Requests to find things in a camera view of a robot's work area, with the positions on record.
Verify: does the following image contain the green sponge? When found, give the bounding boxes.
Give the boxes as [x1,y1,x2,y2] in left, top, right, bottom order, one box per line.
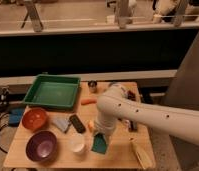
[91,133,107,154]

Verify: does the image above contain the purple bowl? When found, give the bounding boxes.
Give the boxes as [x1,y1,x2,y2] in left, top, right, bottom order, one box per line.
[26,131,57,163]

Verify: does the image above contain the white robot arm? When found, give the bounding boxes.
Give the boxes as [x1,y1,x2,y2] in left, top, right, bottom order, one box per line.
[94,83,199,146]

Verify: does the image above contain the orange bowl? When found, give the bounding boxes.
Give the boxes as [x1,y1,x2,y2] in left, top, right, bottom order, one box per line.
[22,108,48,131]

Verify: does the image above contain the small metal cup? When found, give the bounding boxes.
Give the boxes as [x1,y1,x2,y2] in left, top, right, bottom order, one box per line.
[88,80,97,93]

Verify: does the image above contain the orange carrot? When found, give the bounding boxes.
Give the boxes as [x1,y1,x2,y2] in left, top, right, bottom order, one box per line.
[81,99,97,105]

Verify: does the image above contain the dark small tool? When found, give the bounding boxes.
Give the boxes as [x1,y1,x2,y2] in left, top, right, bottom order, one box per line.
[128,91,138,132]

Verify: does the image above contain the yellow apple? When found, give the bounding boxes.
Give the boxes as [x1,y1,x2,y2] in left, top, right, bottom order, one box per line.
[88,120,94,132]

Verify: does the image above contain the green plastic tray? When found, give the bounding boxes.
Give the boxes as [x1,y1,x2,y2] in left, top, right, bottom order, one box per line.
[23,74,80,110]

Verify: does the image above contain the wooden brush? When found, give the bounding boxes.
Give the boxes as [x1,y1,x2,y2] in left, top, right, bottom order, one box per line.
[130,138,153,170]

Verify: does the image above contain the wooden board table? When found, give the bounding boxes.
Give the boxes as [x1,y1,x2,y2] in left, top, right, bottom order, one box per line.
[3,82,155,171]

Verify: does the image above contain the blue box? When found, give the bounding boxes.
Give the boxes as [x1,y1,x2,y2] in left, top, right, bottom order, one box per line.
[8,108,24,127]

